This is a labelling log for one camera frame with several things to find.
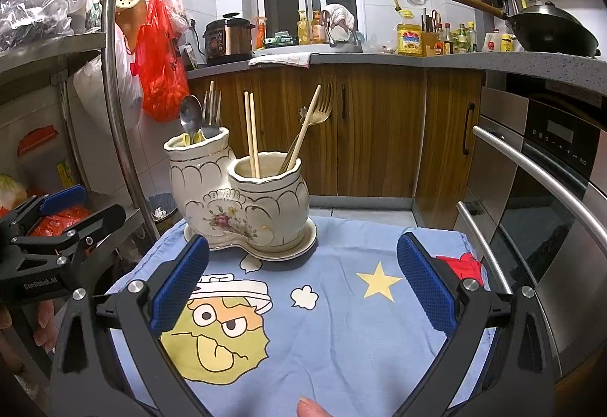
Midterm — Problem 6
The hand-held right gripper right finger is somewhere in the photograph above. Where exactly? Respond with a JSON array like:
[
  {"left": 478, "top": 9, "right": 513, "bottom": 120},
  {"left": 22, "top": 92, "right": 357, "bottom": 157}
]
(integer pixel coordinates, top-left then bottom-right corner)
[{"left": 396, "top": 231, "right": 555, "bottom": 417}]

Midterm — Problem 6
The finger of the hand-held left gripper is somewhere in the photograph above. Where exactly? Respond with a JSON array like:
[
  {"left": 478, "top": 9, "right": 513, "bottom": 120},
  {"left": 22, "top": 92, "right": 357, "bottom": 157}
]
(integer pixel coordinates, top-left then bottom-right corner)
[
  {"left": 57, "top": 203, "right": 127, "bottom": 266},
  {"left": 0, "top": 184, "right": 89, "bottom": 240}
]

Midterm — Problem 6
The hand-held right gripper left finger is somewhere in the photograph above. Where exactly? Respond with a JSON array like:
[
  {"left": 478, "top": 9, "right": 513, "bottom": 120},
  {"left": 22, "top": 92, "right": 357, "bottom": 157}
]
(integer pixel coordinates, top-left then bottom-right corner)
[{"left": 50, "top": 234, "right": 212, "bottom": 417}]

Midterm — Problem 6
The cream ceramic double utensil holder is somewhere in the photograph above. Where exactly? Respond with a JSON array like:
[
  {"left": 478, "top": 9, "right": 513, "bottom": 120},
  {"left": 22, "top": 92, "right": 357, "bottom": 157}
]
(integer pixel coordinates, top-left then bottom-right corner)
[{"left": 164, "top": 125, "right": 318, "bottom": 261}]

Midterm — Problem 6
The silver metal spoon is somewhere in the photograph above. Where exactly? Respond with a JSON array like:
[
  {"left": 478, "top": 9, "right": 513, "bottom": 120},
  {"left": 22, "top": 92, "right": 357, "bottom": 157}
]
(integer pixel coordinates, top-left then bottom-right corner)
[{"left": 179, "top": 94, "right": 204, "bottom": 145}]

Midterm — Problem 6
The silver metal fork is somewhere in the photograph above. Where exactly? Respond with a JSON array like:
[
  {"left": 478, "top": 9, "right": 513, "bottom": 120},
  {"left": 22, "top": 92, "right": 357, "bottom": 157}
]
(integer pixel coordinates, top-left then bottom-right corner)
[{"left": 201, "top": 90, "right": 223, "bottom": 140}]

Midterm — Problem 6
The gold metal fork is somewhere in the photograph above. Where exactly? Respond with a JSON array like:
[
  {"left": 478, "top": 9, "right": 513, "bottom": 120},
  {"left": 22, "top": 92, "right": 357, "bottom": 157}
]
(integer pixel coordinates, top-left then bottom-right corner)
[{"left": 279, "top": 89, "right": 333, "bottom": 174}]

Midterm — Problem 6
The person's left hand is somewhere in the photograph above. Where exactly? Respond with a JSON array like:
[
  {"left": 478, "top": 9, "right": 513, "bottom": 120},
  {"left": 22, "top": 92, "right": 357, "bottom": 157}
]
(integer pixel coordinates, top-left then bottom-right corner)
[{"left": 0, "top": 300, "right": 60, "bottom": 355}]

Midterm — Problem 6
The person's right hand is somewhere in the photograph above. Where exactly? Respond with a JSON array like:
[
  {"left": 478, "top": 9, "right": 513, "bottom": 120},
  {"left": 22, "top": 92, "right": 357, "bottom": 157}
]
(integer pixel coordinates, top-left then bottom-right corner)
[{"left": 296, "top": 398, "right": 333, "bottom": 417}]

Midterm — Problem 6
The orange-red plastic bag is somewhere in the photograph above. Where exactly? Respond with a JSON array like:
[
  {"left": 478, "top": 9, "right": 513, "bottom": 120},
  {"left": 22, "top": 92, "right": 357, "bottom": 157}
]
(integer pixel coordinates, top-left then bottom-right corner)
[{"left": 31, "top": 206, "right": 91, "bottom": 238}]

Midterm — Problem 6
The pale napa cabbage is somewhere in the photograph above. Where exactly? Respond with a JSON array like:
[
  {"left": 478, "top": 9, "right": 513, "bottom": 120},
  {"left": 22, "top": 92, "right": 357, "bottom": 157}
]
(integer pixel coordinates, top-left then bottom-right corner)
[{"left": 0, "top": 174, "right": 28, "bottom": 209}]

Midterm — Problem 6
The grey trash bin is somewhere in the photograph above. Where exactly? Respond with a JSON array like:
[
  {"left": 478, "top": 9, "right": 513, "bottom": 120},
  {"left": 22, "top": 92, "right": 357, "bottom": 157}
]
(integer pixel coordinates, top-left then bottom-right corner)
[{"left": 148, "top": 193, "right": 180, "bottom": 235}]

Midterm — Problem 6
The red lid plastic container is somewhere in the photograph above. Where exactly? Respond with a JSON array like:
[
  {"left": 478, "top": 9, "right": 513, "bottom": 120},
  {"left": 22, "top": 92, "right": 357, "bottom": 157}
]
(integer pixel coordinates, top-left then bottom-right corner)
[{"left": 16, "top": 125, "right": 72, "bottom": 190}]

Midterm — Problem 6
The blue cartoon printed cloth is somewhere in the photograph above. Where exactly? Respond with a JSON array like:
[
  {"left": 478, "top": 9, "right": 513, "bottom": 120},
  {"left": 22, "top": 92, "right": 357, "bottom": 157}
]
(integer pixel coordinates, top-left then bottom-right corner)
[{"left": 107, "top": 215, "right": 489, "bottom": 417}]

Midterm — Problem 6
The white plastic bag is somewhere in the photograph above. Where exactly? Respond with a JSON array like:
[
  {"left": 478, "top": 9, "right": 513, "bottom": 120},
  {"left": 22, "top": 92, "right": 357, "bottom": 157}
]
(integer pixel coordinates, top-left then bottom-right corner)
[{"left": 73, "top": 25, "right": 143, "bottom": 131}]

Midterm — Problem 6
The metal storage rack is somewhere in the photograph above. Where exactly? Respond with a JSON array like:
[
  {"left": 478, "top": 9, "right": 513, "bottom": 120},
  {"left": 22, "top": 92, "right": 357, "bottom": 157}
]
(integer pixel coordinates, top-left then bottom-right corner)
[{"left": 0, "top": 0, "right": 162, "bottom": 256}]

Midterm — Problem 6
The red plastic bag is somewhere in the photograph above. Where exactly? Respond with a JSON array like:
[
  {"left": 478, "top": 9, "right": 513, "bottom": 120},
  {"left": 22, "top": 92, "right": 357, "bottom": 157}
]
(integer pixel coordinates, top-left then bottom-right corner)
[{"left": 134, "top": 0, "right": 190, "bottom": 123}]

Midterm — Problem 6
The wooden base cabinet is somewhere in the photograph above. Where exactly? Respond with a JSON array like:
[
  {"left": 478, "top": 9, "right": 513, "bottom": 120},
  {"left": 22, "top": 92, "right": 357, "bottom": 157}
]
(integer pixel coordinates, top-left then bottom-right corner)
[{"left": 185, "top": 63, "right": 487, "bottom": 230}]

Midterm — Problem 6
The clear plastic bag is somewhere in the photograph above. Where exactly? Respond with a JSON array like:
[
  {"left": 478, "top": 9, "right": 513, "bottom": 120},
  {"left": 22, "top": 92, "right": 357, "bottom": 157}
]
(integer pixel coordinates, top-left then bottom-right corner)
[{"left": 0, "top": 0, "right": 83, "bottom": 52}]

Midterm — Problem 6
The stainless built-in oven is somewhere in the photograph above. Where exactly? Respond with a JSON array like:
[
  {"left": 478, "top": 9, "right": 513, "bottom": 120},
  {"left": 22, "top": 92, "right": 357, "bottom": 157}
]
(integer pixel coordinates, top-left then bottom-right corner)
[{"left": 453, "top": 71, "right": 607, "bottom": 380}]

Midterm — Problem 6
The brown electric pressure cooker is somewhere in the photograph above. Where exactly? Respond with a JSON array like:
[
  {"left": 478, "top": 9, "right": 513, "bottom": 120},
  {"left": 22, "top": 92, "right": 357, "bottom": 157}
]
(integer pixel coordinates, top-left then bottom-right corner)
[{"left": 203, "top": 12, "right": 256, "bottom": 65}]

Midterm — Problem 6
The white dishcloth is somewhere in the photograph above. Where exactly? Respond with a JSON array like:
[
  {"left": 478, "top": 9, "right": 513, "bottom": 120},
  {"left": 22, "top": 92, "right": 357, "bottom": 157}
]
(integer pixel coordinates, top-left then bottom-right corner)
[{"left": 248, "top": 52, "right": 311, "bottom": 68}]

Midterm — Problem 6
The wooden knife block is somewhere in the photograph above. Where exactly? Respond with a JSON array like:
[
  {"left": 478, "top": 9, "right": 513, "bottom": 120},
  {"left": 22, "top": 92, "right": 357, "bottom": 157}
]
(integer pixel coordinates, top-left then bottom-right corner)
[{"left": 422, "top": 9, "right": 442, "bottom": 57}]

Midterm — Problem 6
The row of sauce bottles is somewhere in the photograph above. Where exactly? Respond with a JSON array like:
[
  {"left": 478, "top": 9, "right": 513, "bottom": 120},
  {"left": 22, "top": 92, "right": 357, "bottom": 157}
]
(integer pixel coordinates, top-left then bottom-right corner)
[{"left": 434, "top": 21, "right": 477, "bottom": 56}]

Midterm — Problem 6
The green box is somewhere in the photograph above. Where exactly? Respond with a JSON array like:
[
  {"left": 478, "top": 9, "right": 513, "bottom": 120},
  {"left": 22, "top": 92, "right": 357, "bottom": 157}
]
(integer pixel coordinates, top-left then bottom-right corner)
[{"left": 264, "top": 32, "right": 297, "bottom": 49}]

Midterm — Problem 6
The large yellow oil bottle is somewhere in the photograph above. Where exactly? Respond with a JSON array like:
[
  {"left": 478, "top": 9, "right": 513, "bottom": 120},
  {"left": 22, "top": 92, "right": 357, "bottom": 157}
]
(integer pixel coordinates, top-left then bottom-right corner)
[{"left": 396, "top": 16, "right": 424, "bottom": 57}]

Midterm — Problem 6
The metal faucet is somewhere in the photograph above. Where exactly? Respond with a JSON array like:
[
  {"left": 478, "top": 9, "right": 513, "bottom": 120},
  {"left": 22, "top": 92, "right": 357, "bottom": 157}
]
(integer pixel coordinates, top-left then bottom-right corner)
[{"left": 321, "top": 10, "right": 363, "bottom": 49}]

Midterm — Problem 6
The amber oil bottle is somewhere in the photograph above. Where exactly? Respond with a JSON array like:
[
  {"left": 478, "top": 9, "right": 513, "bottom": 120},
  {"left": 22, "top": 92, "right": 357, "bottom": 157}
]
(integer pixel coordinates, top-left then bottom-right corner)
[{"left": 311, "top": 10, "right": 328, "bottom": 44}]

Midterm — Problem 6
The white rag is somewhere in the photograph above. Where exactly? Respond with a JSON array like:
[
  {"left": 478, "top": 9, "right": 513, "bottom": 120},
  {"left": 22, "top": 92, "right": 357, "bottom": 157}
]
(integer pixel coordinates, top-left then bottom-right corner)
[{"left": 325, "top": 3, "right": 356, "bottom": 33}]

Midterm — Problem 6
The black wok with wooden handle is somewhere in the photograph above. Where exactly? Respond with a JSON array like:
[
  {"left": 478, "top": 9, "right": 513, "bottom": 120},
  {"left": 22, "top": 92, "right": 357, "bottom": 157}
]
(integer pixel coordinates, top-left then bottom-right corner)
[{"left": 451, "top": 0, "right": 601, "bottom": 58}]

